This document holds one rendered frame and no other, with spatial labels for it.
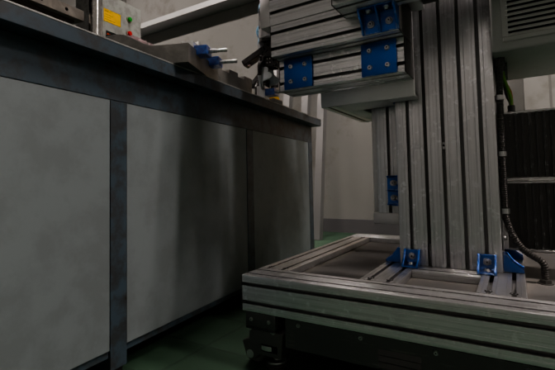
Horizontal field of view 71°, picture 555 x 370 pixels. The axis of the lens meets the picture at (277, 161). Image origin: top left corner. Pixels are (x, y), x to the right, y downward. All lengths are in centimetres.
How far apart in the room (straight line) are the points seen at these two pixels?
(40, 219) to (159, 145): 38
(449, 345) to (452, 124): 55
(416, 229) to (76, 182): 86
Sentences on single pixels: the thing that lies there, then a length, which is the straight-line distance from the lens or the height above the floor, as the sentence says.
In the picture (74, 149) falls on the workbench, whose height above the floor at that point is 54.
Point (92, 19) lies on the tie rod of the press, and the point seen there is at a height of 124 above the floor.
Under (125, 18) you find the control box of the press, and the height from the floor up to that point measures 138.
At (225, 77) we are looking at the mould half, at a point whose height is 85.
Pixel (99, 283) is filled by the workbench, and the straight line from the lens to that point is 103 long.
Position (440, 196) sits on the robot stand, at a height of 41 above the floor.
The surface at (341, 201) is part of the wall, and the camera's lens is 357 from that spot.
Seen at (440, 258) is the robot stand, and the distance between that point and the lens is 114.
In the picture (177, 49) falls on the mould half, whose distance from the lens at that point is 116.
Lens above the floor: 46
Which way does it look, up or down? 3 degrees up
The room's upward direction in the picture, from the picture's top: 1 degrees counter-clockwise
